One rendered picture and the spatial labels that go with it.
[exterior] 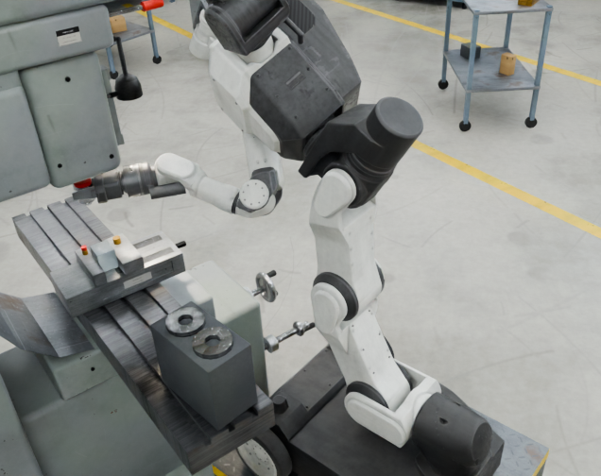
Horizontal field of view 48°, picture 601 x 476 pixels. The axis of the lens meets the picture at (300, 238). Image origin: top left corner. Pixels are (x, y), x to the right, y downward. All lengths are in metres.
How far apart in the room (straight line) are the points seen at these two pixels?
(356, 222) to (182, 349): 0.51
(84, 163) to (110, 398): 0.72
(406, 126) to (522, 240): 2.46
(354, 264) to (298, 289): 1.73
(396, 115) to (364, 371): 0.75
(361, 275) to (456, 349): 1.45
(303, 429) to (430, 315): 1.37
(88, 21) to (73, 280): 0.73
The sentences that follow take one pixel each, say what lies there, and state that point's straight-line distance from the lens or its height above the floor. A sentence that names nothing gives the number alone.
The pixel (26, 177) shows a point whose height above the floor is 1.39.
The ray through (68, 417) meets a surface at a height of 0.66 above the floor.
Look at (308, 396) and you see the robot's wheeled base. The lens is 2.10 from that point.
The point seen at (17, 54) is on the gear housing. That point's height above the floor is 1.67.
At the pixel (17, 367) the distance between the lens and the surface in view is 2.21.
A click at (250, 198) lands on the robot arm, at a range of 1.77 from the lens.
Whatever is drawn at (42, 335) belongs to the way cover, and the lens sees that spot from 2.03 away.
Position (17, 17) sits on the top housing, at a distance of 1.60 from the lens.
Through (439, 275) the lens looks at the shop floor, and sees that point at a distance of 3.52.
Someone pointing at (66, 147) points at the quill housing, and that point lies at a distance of 1.74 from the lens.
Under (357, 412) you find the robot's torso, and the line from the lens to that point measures 1.93.
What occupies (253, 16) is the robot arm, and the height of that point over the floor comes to 1.73.
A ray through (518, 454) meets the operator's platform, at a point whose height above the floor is 0.40.
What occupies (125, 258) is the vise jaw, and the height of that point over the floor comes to 1.04.
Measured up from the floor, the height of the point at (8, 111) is 1.55.
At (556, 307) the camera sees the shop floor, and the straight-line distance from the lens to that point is 3.44.
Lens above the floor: 2.15
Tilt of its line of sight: 35 degrees down
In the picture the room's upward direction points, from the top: 3 degrees counter-clockwise
